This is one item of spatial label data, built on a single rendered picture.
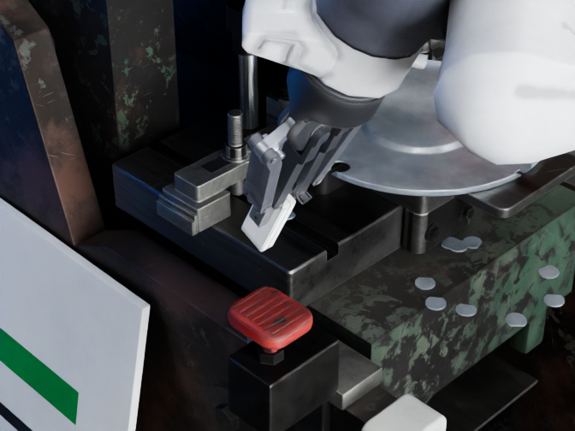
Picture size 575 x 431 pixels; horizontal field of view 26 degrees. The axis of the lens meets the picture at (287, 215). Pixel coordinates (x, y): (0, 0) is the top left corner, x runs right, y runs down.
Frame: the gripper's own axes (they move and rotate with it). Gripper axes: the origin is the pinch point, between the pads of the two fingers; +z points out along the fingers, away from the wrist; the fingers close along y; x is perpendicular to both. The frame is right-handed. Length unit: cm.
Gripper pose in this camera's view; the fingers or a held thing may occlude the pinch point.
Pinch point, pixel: (268, 215)
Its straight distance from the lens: 109.0
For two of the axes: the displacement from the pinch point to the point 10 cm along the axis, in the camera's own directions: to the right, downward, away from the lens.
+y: 7.2, -3.9, 5.8
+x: -6.2, -7.2, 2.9
